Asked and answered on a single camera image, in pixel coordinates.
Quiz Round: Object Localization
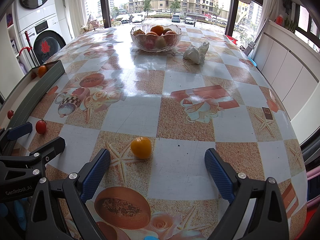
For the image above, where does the small red tomato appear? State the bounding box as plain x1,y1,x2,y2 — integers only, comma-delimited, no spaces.
7,109,14,120

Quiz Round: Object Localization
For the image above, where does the large red tomato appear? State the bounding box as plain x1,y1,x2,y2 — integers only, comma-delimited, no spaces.
35,119,47,134

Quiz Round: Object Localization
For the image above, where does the orange tangerine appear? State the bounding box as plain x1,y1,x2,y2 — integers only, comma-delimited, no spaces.
38,65,48,78

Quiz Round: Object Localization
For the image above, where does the small yellow tomato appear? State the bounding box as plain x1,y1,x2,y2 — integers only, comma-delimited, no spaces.
130,137,152,159

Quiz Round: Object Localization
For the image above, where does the blue gloved left hand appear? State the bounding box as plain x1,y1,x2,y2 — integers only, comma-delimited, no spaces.
1,198,28,232

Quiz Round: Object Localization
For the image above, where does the grey white tray box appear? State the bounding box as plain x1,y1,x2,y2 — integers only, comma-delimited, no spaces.
1,60,65,128

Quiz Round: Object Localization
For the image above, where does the dark red fruit in tray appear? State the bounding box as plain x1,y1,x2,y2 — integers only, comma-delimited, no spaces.
31,72,37,79

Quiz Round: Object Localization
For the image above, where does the lower washing machine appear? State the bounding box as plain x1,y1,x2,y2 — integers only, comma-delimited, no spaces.
18,14,66,65

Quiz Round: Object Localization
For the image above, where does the upper dryer machine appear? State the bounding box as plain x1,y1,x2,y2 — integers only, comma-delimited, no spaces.
14,0,56,31

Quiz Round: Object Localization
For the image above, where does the white cabinet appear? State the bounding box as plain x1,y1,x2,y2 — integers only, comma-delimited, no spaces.
253,21,319,143

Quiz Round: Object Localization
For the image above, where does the glass fruit bowl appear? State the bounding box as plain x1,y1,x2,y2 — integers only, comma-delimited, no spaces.
130,24,182,53

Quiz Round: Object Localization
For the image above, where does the orange in bowl left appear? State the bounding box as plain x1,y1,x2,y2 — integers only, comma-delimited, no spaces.
133,29,145,36

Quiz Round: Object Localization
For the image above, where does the blue plastic basin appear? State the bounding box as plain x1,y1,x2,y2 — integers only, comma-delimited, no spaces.
246,58,257,67

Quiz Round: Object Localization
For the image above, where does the orange in bowl top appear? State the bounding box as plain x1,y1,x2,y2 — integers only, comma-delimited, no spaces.
150,25,164,36

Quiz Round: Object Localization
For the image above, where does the green brown fruit in bowl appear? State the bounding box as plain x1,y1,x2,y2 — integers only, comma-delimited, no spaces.
162,28,171,35

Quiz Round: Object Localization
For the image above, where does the crumpled white tissue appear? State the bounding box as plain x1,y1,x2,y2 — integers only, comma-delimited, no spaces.
183,41,209,64

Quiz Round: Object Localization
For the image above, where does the red plastic basin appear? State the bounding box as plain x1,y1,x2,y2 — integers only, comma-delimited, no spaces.
223,34,238,45

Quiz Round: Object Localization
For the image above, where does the red handled mop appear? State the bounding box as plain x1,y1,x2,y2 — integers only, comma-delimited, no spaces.
19,30,39,67

